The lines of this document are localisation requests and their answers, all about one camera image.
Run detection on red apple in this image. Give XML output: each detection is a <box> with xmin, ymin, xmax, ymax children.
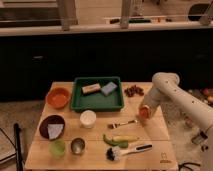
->
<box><xmin>139</xmin><ymin>107</ymin><xmax>149</xmax><ymax>119</ymax></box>

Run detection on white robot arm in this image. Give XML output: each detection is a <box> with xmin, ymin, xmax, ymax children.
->
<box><xmin>139</xmin><ymin>72</ymin><xmax>213</xmax><ymax>171</ymax></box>

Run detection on white paper cup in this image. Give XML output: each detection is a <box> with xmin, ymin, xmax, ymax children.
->
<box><xmin>80</xmin><ymin>110</ymin><xmax>96</xmax><ymax>128</ymax></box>

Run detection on green plastic cup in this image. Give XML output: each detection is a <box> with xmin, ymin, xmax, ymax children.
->
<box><xmin>50</xmin><ymin>139</ymin><xmax>66</xmax><ymax>157</ymax></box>

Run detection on yellow corn cob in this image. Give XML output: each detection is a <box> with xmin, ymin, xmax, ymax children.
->
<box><xmin>112</xmin><ymin>135</ymin><xmax>139</xmax><ymax>142</ymax></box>

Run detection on silver fork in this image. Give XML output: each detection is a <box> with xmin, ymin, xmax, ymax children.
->
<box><xmin>107</xmin><ymin>120</ymin><xmax>138</xmax><ymax>129</ymax></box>

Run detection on green chili pepper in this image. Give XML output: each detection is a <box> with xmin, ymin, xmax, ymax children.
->
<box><xmin>102</xmin><ymin>134</ymin><xmax>129</xmax><ymax>148</ymax></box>

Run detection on blue-grey sponge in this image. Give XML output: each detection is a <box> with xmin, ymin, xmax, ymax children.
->
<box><xmin>101</xmin><ymin>82</ymin><xmax>117</xmax><ymax>96</ymax></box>

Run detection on green plastic tray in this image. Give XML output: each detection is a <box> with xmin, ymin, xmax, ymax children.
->
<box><xmin>70</xmin><ymin>76</ymin><xmax>124</xmax><ymax>113</ymax></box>

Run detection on tan wooden block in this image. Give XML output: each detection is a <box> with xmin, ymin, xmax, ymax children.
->
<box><xmin>82</xmin><ymin>84</ymin><xmax>101</xmax><ymax>94</ymax></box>

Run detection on orange plastic bowl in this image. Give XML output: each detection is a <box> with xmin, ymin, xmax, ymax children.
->
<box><xmin>45</xmin><ymin>87</ymin><xmax>70</xmax><ymax>109</ymax></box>

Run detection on dark brown bowl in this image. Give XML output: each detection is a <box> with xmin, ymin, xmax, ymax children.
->
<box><xmin>39</xmin><ymin>115</ymin><xmax>65</xmax><ymax>140</ymax></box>

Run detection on grey folded cloth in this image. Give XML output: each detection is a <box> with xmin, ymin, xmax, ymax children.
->
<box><xmin>48</xmin><ymin>124</ymin><xmax>63</xmax><ymax>140</ymax></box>

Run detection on black metal stand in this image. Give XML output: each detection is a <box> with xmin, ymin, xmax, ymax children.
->
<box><xmin>0</xmin><ymin>123</ymin><xmax>24</xmax><ymax>171</ymax></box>

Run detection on black floor cable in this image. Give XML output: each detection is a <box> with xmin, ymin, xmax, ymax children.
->
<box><xmin>177</xmin><ymin>161</ymin><xmax>201</xmax><ymax>171</ymax></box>

